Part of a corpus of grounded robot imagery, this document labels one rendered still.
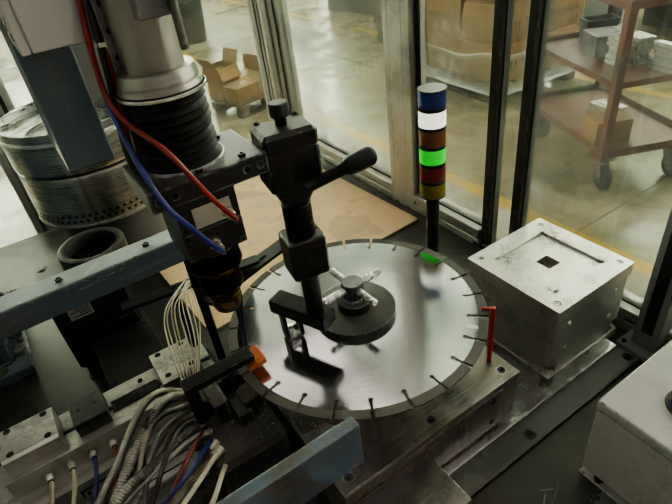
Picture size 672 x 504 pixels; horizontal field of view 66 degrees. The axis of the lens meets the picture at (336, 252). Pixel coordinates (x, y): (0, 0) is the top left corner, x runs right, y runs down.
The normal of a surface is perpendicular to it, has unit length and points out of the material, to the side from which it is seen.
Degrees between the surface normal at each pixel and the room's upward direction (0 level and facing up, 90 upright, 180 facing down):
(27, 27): 90
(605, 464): 90
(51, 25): 90
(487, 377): 0
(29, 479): 90
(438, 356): 0
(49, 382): 0
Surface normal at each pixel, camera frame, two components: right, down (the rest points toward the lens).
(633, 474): -0.83, 0.40
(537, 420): -0.11, -0.81
